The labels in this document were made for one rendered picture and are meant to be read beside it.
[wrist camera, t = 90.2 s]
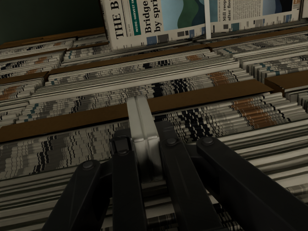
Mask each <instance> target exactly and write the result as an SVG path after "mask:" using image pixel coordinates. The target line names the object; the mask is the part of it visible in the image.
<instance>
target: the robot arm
mask: <svg viewBox="0 0 308 231"><path fill-rule="evenodd" d="M126 103H127V110H128V116H129V123H130V128H126V129H121V130H116V132H115V133H114V134H113V138H112V139H111V140H110V141H109V144H110V149H111V153H112V158H111V159H109V160H108V161H106V162H104V163H102V164H101V163H100V162H99V161H98V160H95V159H91V160H86V161H84V162H82V163H81V164H80V165H79V166H78V167H77V168H76V170H75V172H74V173H73V175H72V177H71V179H70V180H69V182H68V184H67V186H66V188H65V189H64V191H63V193H62V194H61V196H60V198H59V200H58V201H57V203H56V205H55V207H54V208H53V210H52V212H51V213H50V215H49V217H48V219H47V221H46V222H45V224H44V226H43V228H42V229H41V231H100V230H101V227H102V224H103V222H104V219H105V215H106V212H107V209H108V206H109V204H110V198H111V197H112V214H113V231H149V228H148V223H147V217H146V211H145V205H144V199H143V192H142V186H141V183H142V184H146V183H151V181H154V180H155V182H157V181H161V180H164V178H165V179H166V185H167V191H169V193H170V198H171V201H172V204H173V208H174V211H175V214H176V219H177V222H178V225H179V229H180V231H230V230H229V228H228V227H223V225H222V223H221V221H220V219H219V217H218V215H217V213H216V211H215V208H214V206H213V204H212V202H211V200H210V198H209V196H208V194H207V192H206V189H207V190H208V192H209V193H210V194H211V195H212V196H213V197H214V198H215V199H216V200H217V201H218V202H219V204H220V205H221V206H222V207H223V208H224V209H225V210H226V211H227V212H228V213H229V214H230V216H231V217H232V218H233V219H234V220H235V221H236V222H237V223H238V224H239V225H240V227H241V228H242V229H243V230H244V231H308V205H306V204H305V203H304V202H303V201H301V200H300V199H298V198H297V197H296V196H294V195H293V194H292V193H290V192H289V191H288V190H286V189H285V188H284V187H282V186H281V185H280V184H278V183H277V182H275V181H274V180H273V179H271V178H270V177H269V176H267V175H266V174H265V173H263V172H262V171H261V170H259V169H258V168H257V167H255V166H254V165H252V164H251V163H250V162H248V161H247V160H246V159H244V158H243V157H242V156H240V155H239V154H238V153H236V152H235V151H234V150H232V149H231V148H229V147H228V146H227V145H225V144H224V143H223V142H221V141H220V140H219V139H217V138H215V137H211V136H206V137H202V138H200V139H198V140H197V141H196V144H185V143H183V141H182V140H181V139H180V138H178V136H177V134H176V131H175V130H174V127H173V125H172V123H171V122H169V121H167V120H166V121H159V122H154V120H153V117H152V114H151V111H150V108H149V105H148V102H147V99H146V96H144V95H139V96H137V98H134V97H129V98H127V99H126Z"/></svg>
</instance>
